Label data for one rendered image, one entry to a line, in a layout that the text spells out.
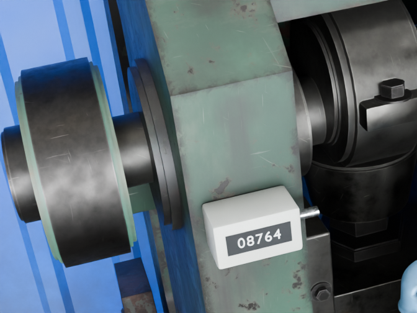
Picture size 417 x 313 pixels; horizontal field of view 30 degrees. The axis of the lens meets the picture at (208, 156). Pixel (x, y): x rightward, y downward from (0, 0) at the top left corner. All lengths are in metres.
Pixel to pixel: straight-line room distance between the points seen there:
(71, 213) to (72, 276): 1.50
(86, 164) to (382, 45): 0.27
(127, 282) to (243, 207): 0.73
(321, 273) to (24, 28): 1.27
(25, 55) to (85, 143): 1.24
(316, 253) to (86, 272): 1.50
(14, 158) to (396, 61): 0.34
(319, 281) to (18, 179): 0.28
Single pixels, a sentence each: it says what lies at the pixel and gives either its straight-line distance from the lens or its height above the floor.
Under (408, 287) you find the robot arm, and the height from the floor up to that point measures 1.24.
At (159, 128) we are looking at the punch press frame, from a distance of 0.66.
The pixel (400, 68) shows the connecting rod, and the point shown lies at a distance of 0.69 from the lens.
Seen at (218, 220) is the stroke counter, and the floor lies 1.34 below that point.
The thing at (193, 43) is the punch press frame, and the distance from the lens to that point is 0.60.
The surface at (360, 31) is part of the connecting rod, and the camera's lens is 0.69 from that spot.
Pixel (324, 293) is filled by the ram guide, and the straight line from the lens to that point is 0.71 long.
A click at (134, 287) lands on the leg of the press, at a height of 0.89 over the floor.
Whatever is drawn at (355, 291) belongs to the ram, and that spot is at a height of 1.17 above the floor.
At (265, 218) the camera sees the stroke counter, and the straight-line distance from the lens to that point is 0.60.
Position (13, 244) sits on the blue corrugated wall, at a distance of 2.09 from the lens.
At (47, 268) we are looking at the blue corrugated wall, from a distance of 2.10.
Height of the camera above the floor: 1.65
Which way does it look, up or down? 28 degrees down
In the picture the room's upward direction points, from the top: 8 degrees counter-clockwise
